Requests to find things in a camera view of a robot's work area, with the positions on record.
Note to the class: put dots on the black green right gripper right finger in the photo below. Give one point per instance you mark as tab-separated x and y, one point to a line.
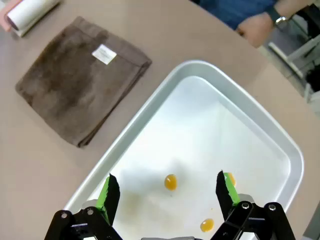
225	197

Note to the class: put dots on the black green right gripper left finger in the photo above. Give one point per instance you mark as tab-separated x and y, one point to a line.
110	197

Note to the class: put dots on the brown towel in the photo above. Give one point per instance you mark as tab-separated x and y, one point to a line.
75	87

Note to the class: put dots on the person's left forearm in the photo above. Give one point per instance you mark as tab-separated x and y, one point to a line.
292	7

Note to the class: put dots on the person's left hand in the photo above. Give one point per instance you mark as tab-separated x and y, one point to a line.
255	28

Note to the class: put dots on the orange liquid drop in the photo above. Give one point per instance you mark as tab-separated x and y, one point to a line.
233	179
170	182
207	225

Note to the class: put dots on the grey metal tray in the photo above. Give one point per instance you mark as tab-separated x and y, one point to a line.
200	125

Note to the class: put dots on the black wristwatch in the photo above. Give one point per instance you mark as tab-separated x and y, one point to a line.
277	17

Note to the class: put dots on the person in blue shirt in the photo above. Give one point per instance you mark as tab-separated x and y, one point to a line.
225	8

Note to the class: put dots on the white lint roller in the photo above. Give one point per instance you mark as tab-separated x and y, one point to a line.
27	11

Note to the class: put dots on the pink lint roller holder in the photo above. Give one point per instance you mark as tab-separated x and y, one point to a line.
6	18

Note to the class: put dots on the grey aluminium frame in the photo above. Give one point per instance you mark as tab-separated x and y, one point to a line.
300	50

